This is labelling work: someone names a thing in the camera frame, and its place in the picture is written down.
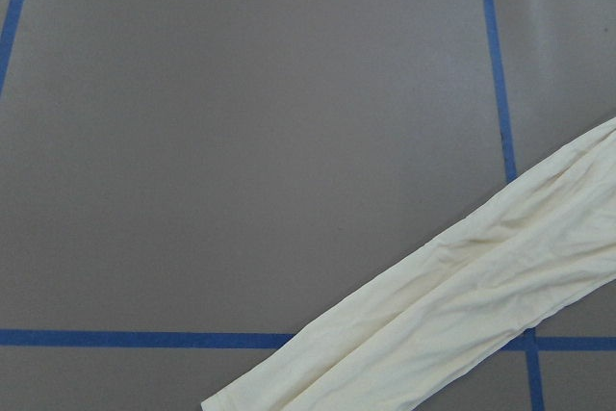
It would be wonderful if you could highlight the cream long-sleeve printed shirt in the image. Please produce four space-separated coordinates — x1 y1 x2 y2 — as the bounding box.
201 121 615 411

